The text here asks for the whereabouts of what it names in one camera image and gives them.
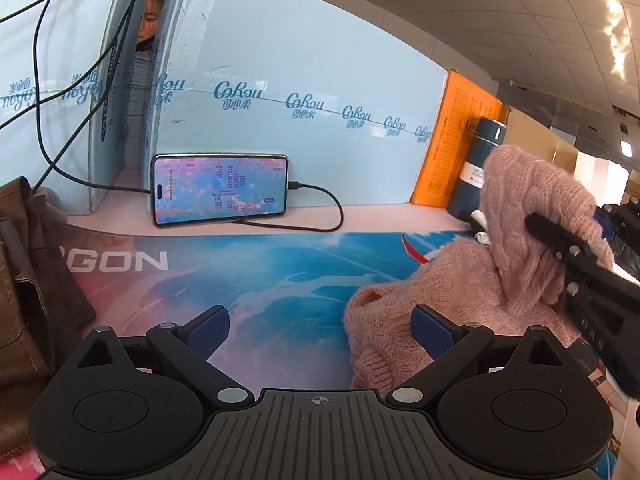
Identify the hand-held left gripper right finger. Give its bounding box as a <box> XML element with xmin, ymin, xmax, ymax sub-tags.
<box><xmin>384</xmin><ymin>304</ymin><xmax>572</xmax><ymax>407</ymax></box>

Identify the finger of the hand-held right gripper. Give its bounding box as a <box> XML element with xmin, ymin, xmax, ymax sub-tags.
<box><xmin>594</xmin><ymin>203</ymin><xmax>640</xmax><ymax>247</ymax></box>
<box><xmin>524</xmin><ymin>211</ymin><xmax>607</xmax><ymax>311</ymax></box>

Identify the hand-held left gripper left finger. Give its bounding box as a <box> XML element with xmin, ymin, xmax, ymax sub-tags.
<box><xmin>74</xmin><ymin>304</ymin><xmax>256</xmax><ymax>407</ymax></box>

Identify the pink knitted sweater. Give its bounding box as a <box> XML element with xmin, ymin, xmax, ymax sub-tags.
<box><xmin>342</xmin><ymin>144</ymin><xmax>616</xmax><ymax>392</ymax></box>

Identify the printed desk mat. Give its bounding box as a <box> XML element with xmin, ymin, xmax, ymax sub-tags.
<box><xmin>30</xmin><ymin>225</ymin><xmax>640</xmax><ymax>480</ymax></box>

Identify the small white object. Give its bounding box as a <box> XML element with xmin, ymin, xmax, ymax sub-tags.
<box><xmin>468</xmin><ymin>209</ymin><xmax>494</xmax><ymax>245</ymax></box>

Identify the brown cardboard box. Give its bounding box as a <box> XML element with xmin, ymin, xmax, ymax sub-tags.
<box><xmin>500</xmin><ymin>107</ymin><xmax>582</xmax><ymax>181</ymax></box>

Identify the dark blue water bottle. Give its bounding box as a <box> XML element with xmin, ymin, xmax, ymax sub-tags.
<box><xmin>446</xmin><ymin>116</ymin><xmax>509</xmax><ymax>222</ymax></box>

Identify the smartphone with lit screen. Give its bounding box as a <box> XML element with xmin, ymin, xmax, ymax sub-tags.
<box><xmin>150</xmin><ymin>153</ymin><xmax>291</xmax><ymax>229</ymax></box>

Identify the orange cardboard box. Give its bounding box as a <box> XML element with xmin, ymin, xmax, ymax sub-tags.
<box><xmin>410</xmin><ymin>70</ymin><xmax>504</xmax><ymax>210</ymax></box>

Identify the brown garment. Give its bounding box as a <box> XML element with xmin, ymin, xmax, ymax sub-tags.
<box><xmin>0</xmin><ymin>175</ymin><xmax>99</xmax><ymax>457</ymax></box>

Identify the large light blue carton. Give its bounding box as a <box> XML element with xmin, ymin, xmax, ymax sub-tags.
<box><xmin>145</xmin><ymin>0</ymin><xmax>449</xmax><ymax>212</ymax></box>

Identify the black charging cable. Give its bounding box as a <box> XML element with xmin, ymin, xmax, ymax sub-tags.
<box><xmin>234</xmin><ymin>180</ymin><xmax>345</xmax><ymax>234</ymax></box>

